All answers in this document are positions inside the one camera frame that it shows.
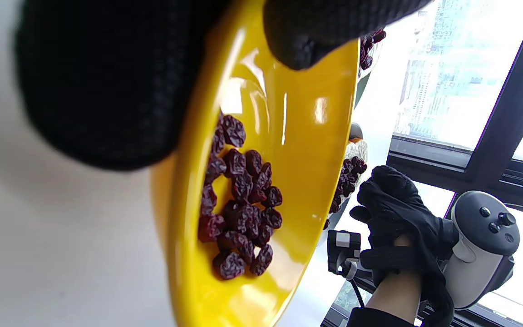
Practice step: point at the person's right hand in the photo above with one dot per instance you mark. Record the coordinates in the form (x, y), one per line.
(397, 204)

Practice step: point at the pile of dark cranberries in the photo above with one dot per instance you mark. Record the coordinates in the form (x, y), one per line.
(239, 204)

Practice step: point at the light green plate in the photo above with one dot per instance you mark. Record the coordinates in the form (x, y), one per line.
(365, 86)

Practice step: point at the blue plate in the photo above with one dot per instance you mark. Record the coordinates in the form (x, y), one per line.
(356, 131)

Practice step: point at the grey handheld controller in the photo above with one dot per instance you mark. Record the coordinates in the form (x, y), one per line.
(484, 245)

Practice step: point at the person's left hand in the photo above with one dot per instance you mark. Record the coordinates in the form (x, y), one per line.
(107, 81)

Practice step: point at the yellow bowl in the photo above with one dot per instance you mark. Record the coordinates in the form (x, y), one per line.
(311, 159)

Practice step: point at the person's right forearm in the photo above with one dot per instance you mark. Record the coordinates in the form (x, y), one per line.
(397, 295)

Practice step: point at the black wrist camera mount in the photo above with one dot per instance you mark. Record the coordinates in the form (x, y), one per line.
(343, 250)

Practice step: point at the dark window frame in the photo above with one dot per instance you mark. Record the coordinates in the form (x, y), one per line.
(506, 113)

